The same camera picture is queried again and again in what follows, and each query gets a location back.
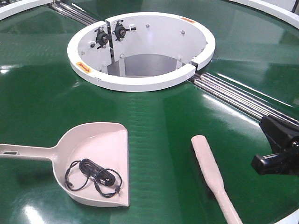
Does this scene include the white outer rim right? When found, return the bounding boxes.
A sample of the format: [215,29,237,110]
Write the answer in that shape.
[232,0,299,29]

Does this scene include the green conveyor belt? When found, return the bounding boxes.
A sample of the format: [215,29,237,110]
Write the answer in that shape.
[0,0,299,224]

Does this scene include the right black bearing block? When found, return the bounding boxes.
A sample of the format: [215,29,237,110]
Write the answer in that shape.
[113,20,137,41]

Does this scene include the yellow arrow sticker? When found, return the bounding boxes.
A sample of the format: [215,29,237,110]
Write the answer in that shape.
[76,62,92,74]

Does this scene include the black bearing block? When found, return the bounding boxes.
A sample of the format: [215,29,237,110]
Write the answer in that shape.
[113,20,137,41]
[95,27,109,49]

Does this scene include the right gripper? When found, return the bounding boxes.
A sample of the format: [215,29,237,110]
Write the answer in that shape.
[251,115,299,175]

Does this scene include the white central conveyor ring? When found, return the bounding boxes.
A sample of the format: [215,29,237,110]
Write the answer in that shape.
[67,12,216,92]

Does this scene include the steel rollers right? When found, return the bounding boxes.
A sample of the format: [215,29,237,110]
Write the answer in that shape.
[191,73,299,126]

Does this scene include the white outer rim left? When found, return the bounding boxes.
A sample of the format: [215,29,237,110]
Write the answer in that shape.
[0,0,53,20]

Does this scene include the black usb cable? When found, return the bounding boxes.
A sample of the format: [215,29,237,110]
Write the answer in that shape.
[64,158,123,198]

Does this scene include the pink plastic dustpan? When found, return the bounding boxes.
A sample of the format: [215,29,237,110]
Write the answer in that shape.
[0,122,130,207]

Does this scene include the left black bearing block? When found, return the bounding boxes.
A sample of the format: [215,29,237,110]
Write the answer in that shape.
[95,27,109,49]

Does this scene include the white rim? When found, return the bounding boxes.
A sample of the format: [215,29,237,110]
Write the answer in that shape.
[0,0,53,20]
[232,0,299,29]

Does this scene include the pink hand broom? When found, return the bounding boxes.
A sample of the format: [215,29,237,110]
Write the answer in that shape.
[191,135,242,224]

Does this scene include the steel rollers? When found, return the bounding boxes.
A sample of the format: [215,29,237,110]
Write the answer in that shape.
[191,73,299,126]
[47,0,99,26]

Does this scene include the orange warning sticker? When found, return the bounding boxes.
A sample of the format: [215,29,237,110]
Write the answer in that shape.
[181,17,196,24]

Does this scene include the steel rollers top left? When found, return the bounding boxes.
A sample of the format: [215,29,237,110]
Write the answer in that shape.
[47,0,99,26]

